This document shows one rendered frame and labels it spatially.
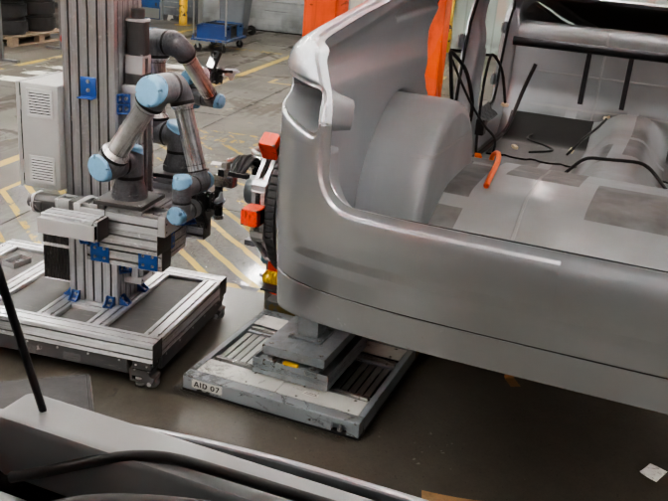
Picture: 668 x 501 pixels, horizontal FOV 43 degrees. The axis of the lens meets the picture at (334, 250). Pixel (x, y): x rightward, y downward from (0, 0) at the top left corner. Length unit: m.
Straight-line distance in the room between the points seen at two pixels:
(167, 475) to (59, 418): 0.17
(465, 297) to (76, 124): 2.14
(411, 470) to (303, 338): 0.79
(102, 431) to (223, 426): 2.54
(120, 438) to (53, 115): 2.95
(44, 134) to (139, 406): 1.25
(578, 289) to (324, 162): 0.78
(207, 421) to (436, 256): 1.61
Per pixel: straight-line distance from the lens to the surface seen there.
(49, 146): 3.95
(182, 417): 3.65
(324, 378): 3.65
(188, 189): 3.34
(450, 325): 2.45
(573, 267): 2.25
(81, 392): 3.18
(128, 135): 3.42
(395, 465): 3.43
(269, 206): 3.36
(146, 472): 1.01
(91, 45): 3.80
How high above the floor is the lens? 1.93
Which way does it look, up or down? 21 degrees down
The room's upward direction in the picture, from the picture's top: 5 degrees clockwise
